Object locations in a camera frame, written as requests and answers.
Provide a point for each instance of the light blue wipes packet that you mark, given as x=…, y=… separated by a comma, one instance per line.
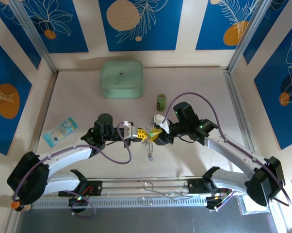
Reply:
x=61, y=131

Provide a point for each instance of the aluminium frame post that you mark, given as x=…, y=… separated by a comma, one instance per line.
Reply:
x=38, y=41
x=245, y=36

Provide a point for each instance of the clear plastic packet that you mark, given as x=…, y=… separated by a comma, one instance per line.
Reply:
x=248, y=207

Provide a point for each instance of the aluminium side rail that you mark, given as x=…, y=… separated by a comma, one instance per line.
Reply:
x=239, y=106
x=46, y=109

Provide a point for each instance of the aluminium mounting rail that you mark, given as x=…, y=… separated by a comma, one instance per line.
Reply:
x=126, y=191

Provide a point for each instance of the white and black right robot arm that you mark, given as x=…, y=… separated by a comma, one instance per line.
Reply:
x=228, y=150

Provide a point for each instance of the green cylindrical canister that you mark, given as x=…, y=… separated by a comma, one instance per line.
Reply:
x=161, y=103

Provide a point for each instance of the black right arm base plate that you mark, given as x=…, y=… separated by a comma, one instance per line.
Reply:
x=193, y=187

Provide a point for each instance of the metal keyring plate with rings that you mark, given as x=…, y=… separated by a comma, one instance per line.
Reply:
x=149, y=148

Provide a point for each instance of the small bottle with orange cap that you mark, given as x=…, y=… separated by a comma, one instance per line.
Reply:
x=17, y=206

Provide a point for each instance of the mint green zip case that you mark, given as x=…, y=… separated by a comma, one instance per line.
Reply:
x=120, y=75

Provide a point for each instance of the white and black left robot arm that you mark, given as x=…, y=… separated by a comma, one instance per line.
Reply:
x=68, y=155

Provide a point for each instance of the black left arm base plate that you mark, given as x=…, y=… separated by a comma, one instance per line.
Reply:
x=95, y=188

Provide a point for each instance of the key with green tag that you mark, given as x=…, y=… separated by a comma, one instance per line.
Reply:
x=150, y=131

